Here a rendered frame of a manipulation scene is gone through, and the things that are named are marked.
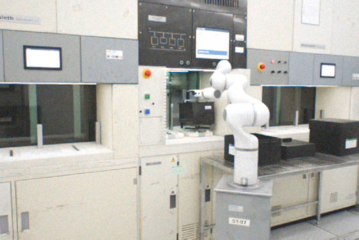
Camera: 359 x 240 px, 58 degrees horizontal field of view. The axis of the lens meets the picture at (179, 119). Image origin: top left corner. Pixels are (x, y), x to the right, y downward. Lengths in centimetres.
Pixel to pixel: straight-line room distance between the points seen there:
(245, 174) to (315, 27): 181
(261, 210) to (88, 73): 124
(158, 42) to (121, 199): 106
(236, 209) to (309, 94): 232
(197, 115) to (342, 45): 159
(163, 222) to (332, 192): 180
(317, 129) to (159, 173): 128
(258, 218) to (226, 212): 16
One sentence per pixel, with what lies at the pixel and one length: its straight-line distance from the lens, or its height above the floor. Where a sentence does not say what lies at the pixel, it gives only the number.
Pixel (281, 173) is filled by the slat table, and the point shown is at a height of 76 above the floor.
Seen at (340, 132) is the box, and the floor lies 94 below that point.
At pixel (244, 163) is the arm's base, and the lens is 168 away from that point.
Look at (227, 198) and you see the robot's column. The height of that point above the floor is 72.
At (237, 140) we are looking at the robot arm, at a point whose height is 99.
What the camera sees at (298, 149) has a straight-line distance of 244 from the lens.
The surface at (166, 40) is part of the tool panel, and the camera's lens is 223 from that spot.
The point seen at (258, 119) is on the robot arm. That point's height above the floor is 111.
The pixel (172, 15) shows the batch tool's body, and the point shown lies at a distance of 228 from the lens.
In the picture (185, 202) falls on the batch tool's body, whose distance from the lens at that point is 243.
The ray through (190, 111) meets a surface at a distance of 254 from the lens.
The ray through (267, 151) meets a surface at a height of 85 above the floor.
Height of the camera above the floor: 127
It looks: 6 degrees down
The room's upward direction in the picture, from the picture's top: straight up
